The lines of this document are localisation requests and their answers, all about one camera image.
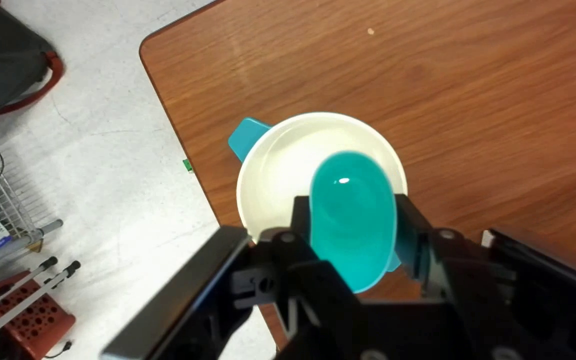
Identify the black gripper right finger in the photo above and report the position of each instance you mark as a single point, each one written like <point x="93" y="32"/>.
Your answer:
<point x="420" y="240"/>

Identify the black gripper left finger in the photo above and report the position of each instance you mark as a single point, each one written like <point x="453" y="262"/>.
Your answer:
<point x="301" y="222"/>

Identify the teal plastic cup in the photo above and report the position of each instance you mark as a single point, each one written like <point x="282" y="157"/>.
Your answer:
<point x="354" y="220"/>

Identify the small green floor marker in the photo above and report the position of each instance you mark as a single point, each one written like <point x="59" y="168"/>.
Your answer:
<point x="186" y="165"/>

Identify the grey metal rod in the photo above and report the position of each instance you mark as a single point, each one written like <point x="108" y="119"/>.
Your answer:
<point x="35" y="232"/>

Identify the black-tipped rod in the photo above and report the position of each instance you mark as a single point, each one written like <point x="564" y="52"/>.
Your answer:
<point x="30" y="273"/>

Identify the red perforated box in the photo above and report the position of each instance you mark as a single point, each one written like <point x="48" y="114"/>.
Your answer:
<point x="35" y="323"/>

